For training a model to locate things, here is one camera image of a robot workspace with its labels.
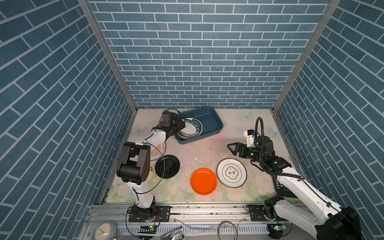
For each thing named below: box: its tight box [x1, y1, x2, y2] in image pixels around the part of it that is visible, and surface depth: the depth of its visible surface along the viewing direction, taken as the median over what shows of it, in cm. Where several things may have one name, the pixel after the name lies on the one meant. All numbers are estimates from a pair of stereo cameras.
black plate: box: [155, 154, 180, 179], surface depth 92 cm
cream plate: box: [146, 159, 156, 185], surface depth 89 cm
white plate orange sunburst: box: [150, 141, 167, 161], surface depth 97 cm
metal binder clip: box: [160, 226, 184, 240], surface depth 68 cm
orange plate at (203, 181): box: [190, 168, 217, 196], surface depth 85 cm
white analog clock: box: [93, 221, 117, 240], surface depth 67 cm
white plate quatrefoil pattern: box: [216, 158, 248, 188], surface depth 89 cm
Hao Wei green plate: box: [177, 117, 203, 140], surface depth 107 cm
